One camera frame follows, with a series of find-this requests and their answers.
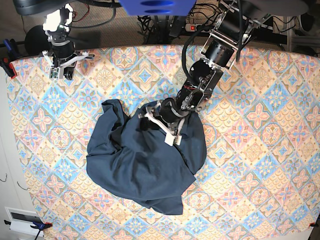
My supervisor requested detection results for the white floor outlet box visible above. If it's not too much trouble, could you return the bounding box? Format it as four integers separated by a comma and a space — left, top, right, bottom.
4, 206, 42, 237

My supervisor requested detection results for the patterned colourful tablecloth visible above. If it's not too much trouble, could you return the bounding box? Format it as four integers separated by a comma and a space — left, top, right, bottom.
0, 45, 320, 240

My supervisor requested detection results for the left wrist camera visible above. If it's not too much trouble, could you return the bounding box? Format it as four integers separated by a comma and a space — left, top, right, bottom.
164, 133, 182, 146

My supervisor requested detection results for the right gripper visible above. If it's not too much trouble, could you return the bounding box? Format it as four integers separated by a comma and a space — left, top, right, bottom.
42, 41, 95, 80

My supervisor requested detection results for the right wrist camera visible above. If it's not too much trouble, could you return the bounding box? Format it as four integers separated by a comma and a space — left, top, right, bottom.
48, 67, 63, 80

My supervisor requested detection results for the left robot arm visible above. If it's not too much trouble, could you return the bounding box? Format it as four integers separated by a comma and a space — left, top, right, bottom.
138, 0, 315, 137

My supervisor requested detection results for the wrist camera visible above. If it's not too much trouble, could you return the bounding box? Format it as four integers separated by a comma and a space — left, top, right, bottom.
164, 133, 182, 146
48, 67, 63, 80

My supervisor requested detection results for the blue red clamp lower left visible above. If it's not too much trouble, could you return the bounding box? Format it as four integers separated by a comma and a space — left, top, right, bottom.
4, 220, 53, 240

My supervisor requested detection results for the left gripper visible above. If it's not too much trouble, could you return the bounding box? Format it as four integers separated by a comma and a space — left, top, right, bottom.
138, 97, 190, 136

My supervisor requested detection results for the black round stool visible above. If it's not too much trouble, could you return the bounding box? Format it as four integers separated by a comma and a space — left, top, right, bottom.
24, 25, 51, 56

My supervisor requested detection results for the blue red clamp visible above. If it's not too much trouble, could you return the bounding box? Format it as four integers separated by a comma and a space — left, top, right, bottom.
4, 220, 53, 240
0, 38, 19, 79

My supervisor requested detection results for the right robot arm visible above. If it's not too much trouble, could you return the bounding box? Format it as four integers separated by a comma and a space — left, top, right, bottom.
13, 0, 95, 81

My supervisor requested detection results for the white power strip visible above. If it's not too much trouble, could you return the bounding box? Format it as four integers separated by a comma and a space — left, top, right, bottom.
184, 23, 213, 33

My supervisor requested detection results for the blue red clamp upper left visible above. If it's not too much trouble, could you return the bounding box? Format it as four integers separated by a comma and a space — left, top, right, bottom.
0, 38, 19, 79

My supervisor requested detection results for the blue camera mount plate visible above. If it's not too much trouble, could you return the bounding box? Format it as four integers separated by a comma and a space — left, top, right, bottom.
118, 0, 196, 16

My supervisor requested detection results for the dark blue t-shirt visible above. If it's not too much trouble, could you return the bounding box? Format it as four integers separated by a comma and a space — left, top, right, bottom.
86, 99, 207, 215

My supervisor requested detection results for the red clamp lower right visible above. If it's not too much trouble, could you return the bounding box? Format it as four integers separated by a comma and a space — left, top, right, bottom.
309, 222, 320, 228

